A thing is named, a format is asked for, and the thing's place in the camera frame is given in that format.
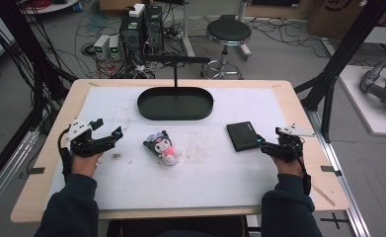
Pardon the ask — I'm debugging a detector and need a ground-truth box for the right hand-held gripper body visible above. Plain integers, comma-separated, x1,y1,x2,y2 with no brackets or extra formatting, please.
274,122,317,164

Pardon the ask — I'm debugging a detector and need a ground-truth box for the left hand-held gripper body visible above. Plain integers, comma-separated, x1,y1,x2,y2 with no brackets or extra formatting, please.
65,118,104,158

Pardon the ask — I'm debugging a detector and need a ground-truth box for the black rectangular box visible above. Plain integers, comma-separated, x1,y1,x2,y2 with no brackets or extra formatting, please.
225,120,265,153

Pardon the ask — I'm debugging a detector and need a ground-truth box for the person's right hand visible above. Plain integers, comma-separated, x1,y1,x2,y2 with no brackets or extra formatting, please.
271,154,305,178

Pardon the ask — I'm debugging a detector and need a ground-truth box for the person's left hand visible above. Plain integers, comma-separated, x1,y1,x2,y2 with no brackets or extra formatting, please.
70,151,105,178

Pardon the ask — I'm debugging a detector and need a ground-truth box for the black and pink plush toy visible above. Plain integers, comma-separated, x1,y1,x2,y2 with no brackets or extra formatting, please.
142,129,183,167

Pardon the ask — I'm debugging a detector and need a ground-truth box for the white table mat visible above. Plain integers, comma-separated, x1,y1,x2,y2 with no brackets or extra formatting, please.
43,86,317,211

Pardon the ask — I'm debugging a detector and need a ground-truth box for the black oval tray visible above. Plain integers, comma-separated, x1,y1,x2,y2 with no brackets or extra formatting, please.
136,86,215,121

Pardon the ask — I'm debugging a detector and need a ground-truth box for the wooden table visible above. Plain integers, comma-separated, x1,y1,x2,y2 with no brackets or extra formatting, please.
10,78,350,224

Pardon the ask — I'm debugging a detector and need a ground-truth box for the grey power supply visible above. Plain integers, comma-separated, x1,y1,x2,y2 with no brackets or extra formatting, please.
109,34,122,61
93,34,112,62

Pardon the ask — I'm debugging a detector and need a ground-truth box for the white platform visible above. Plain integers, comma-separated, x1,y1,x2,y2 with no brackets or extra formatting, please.
338,63,386,138

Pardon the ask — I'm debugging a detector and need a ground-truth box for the white table leg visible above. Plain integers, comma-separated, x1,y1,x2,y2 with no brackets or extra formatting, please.
237,0,253,62
180,0,196,58

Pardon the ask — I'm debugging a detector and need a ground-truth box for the black computer tower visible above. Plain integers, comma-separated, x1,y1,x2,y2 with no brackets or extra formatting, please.
118,3,147,51
144,4,165,52

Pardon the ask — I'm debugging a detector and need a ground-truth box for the black T-shaped stand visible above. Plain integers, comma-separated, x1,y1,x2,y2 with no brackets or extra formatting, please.
140,54,211,89

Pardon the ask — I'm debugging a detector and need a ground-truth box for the black round stool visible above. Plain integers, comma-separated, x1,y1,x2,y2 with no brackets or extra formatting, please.
200,18,253,81

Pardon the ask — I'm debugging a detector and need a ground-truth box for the cardboard box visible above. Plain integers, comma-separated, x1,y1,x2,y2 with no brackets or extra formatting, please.
306,0,386,42

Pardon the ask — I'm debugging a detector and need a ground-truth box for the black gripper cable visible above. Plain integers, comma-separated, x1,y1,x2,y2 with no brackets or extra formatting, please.
57,127,73,182
290,139,313,198

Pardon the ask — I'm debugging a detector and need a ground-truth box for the aluminium rail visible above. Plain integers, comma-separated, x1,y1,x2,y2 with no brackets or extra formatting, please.
0,127,42,222
304,108,373,237

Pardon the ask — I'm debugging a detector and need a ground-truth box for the tangle of floor cables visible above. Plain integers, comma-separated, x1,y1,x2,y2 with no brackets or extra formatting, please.
73,11,190,80

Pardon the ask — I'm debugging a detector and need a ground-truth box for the black frame post with cables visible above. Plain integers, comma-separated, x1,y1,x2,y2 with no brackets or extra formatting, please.
0,0,78,133

